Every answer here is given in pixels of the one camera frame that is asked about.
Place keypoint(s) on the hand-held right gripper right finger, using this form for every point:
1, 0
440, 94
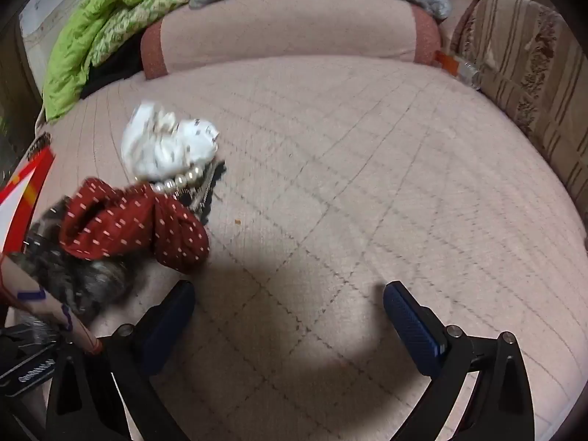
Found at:
411, 326

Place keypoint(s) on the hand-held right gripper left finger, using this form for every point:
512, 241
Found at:
167, 326

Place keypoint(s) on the grey shiny scrunchie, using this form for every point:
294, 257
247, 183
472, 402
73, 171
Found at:
87, 280

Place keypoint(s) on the red dotted scrunchie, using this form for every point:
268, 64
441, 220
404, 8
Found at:
133, 227

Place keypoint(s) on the red white cardboard box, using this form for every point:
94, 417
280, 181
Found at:
20, 193

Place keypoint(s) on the white dotted scrunchie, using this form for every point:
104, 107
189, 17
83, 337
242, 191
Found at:
161, 147

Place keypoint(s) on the pale strip with purple marks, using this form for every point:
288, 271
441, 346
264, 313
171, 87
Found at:
27, 289

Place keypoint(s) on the black rhinestone hair claw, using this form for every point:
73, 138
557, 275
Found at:
207, 202

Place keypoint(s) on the pink quilted bed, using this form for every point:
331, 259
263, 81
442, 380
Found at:
344, 170

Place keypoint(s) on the clear plastic bottle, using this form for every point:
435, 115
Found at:
469, 74

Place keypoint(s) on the orange packet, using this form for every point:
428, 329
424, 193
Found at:
444, 60

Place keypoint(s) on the striped beige cushion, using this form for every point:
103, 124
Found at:
528, 82

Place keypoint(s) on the green quilt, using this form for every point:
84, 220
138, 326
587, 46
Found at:
115, 18

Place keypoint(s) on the pink bolster pillow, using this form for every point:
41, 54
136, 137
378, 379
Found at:
294, 32

